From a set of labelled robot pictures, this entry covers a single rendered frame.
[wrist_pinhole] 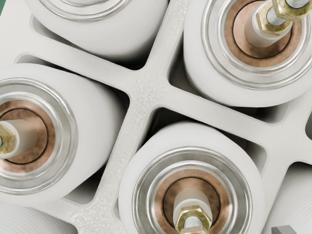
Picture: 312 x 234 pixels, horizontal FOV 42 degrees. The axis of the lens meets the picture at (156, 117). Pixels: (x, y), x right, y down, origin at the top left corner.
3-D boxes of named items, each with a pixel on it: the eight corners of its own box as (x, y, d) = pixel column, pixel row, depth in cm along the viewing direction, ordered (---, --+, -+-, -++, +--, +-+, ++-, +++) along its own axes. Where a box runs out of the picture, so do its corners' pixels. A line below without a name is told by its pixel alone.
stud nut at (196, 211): (169, 217, 22) (168, 221, 21) (193, 197, 22) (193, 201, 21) (192, 244, 22) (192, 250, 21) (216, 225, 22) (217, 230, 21)
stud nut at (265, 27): (293, 32, 22) (297, 29, 21) (262, 41, 22) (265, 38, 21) (283, -3, 22) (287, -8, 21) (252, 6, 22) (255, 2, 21)
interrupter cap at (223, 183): (273, 182, 26) (276, 184, 25) (214, 284, 26) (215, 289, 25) (168, 123, 26) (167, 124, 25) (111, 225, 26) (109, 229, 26)
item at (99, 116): (121, 174, 44) (80, 223, 26) (36, 158, 45) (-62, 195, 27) (137, 87, 44) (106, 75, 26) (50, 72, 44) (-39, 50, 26)
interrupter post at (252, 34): (285, 43, 25) (300, 34, 22) (247, 54, 26) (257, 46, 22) (274, 6, 25) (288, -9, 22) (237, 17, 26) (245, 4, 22)
